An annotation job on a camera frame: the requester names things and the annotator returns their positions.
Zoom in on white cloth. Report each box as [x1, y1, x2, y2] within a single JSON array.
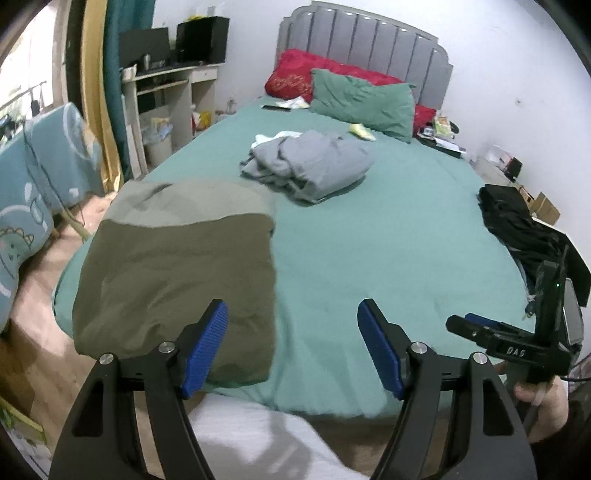
[[189, 397, 375, 480]]

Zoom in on black speaker box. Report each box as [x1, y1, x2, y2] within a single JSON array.
[[175, 16, 230, 64]]

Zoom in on black garment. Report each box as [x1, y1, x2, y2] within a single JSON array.
[[478, 184, 573, 296]]

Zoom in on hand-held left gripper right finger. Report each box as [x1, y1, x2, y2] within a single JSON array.
[[357, 298, 539, 480]]

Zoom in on window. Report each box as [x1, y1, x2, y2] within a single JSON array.
[[0, 21, 70, 134]]

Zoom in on green pillow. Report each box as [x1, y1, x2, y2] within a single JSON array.
[[310, 68, 416, 143]]

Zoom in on dinosaur printed blanket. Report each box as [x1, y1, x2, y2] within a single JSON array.
[[0, 102, 106, 333]]

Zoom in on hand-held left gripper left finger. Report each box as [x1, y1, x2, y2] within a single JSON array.
[[48, 298, 230, 480]]

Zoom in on grey trash bin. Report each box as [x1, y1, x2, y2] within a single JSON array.
[[142, 128, 174, 168]]

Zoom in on person's right hand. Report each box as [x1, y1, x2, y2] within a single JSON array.
[[496, 362, 571, 446]]

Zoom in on small white garment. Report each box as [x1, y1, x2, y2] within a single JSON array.
[[250, 131, 303, 149]]

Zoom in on cardboard box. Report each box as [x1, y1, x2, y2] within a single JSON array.
[[522, 185, 561, 225]]

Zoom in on bed with green sheet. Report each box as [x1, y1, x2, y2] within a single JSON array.
[[53, 95, 541, 418]]

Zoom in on red pillow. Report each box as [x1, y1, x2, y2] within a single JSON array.
[[264, 49, 438, 134]]

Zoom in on yellow curtain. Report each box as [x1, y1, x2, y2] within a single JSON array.
[[81, 0, 123, 185]]

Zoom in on olive green garment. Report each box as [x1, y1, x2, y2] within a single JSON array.
[[72, 180, 278, 388]]

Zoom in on white box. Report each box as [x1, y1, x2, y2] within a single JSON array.
[[475, 144, 525, 182]]

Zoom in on white desk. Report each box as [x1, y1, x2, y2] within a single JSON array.
[[121, 63, 220, 178]]

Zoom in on black monitor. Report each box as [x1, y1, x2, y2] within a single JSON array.
[[119, 27, 171, 71]]

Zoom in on grey garment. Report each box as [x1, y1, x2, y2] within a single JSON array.
[[240, 130, 376, 204]]

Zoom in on grey padded headboard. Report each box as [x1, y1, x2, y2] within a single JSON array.
[[276, 1, 454, 112]]

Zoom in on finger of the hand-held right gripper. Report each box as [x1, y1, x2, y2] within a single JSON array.
[[464, 312, 534, 335], [445, 315, 497, 354]]

